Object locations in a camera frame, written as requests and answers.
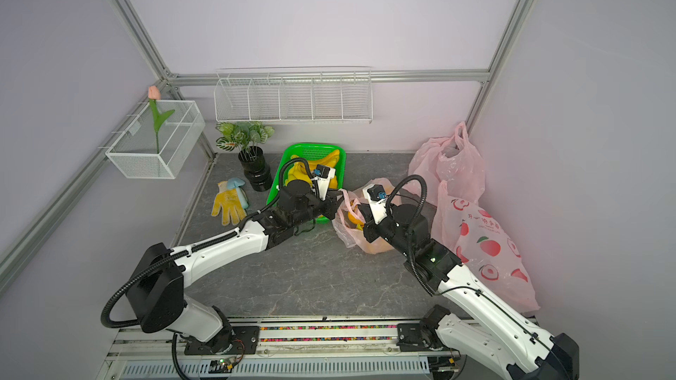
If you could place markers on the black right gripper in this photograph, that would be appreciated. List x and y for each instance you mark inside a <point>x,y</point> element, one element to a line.
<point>370,226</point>

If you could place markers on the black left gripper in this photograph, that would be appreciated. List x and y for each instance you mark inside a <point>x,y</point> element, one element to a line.
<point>330,203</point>

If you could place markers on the orange-yellow banana bunch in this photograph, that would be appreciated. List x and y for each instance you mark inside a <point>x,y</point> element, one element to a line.
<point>356,218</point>

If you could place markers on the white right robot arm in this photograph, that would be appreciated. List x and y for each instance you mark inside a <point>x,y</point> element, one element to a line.
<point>504,341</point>

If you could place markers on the yellow banana bunch in basket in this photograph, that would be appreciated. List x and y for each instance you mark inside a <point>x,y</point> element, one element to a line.
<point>299,172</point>

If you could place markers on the pink peach printed bag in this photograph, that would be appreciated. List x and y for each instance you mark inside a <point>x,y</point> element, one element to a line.
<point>481,243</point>

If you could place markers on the plain pink plastic bag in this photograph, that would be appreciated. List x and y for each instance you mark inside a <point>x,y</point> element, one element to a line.
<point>450,166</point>

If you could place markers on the black ceramic vase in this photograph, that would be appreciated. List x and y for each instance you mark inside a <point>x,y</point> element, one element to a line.
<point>256,168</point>

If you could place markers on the yellow knitted work glove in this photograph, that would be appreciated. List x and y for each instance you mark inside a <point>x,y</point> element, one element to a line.
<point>226,205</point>

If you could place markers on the green variegated artificial plant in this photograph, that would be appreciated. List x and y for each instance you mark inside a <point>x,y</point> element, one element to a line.
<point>244,136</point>

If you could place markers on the artificial pink tulip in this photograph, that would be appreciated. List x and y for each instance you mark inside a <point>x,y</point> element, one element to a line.
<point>158,117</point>

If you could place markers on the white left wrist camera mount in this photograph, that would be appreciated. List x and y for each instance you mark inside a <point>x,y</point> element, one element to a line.
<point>322,177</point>

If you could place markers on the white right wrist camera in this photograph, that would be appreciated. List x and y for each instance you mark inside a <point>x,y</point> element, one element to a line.
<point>376,203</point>

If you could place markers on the white wire wall shelf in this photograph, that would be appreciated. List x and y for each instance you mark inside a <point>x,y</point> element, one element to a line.
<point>293,95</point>

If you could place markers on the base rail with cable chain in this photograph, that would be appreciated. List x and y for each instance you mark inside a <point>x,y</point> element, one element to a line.
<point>342,347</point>

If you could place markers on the aluminium frame profile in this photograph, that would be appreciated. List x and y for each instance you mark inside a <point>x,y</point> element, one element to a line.
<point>15,260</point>

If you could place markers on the white wire wall basket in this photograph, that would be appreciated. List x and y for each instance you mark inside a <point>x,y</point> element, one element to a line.
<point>133,152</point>

